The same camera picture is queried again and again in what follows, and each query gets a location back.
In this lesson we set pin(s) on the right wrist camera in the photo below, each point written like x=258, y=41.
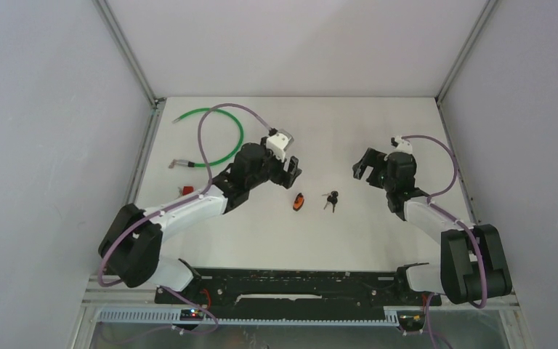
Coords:
x=401, y=145

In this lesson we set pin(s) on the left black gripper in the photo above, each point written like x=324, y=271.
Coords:
x=282, y=177

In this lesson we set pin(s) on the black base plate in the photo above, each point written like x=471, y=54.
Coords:
x=301, y=294

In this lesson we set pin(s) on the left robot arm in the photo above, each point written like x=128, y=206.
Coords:
x=132, y=245

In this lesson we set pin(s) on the black key bunch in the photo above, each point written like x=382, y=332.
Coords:
x=332, y=199

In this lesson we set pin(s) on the green cable lock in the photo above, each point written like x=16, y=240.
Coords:
x=223, y=135

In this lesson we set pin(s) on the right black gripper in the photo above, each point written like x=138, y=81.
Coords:
x=372, y=158

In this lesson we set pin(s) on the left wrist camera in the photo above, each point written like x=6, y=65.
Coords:
x=278, y=142

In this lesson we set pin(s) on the red cable lock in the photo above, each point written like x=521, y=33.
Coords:
x=186, y=190

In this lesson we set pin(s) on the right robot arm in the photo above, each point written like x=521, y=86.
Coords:
x=472, y=266

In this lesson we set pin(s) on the grey cable duct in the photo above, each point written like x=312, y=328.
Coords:
x=176, y=316

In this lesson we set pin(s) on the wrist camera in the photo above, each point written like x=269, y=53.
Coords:
x=401, y=145
x=278, y=142

